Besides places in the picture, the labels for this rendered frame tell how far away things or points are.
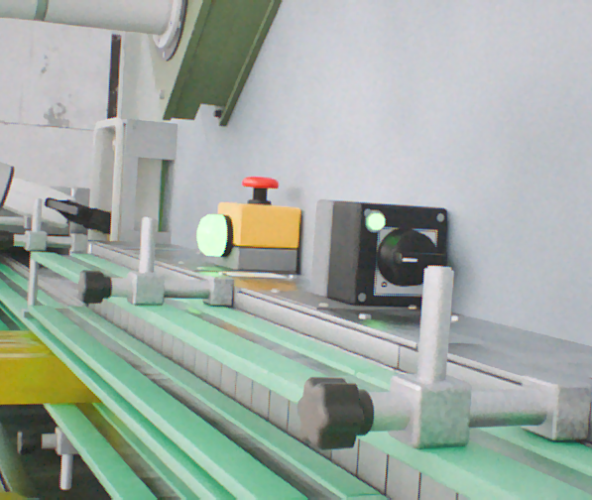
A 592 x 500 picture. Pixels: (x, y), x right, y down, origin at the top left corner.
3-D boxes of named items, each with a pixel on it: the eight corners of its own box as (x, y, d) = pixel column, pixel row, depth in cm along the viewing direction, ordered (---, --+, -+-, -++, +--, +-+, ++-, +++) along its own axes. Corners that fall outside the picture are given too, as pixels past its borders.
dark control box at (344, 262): (397, 297, 85) (308, 295, 81) (404, 204, 84) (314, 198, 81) (448, 309, 77) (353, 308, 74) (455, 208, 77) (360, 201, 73)
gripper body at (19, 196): (-15, 210, 151) (55, 233, 155) (-8, 211, 141) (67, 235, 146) (0, 164, 151) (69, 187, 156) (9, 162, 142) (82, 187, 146)
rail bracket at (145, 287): (224, 303, 88) (74, 300, 83) (229, 221, 88) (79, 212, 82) (239, 309, 84) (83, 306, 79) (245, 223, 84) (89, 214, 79)
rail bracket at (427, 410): (548, 425, 46) (287, 435, 41) (561, 268, 46) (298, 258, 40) (607, 446, 42) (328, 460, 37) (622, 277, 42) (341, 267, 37)
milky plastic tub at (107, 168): (137, 260, 165) (85, 258, 161) (145, 126, 163) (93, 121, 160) (166, 270, 149) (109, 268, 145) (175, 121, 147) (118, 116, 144)
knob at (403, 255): (424, 287, 76) (448, 292, 73) (374, 285, 75) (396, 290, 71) (429, 229, 76) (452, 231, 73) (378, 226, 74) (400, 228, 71)
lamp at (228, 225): (217, 255, 106) (191, 254, 104) (220, 213, 105) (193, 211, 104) (232, 258, 102) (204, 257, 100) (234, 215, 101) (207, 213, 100)
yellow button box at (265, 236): (276, 268, 110) (213, 265, 107) (281, 200, 109) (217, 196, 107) (301, 274, 103) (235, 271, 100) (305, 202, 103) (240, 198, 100)
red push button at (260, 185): (235, 206, 106) (237, 175, 106) (269, 208, 107) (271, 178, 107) (248, 207, 102) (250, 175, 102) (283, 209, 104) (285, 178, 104)
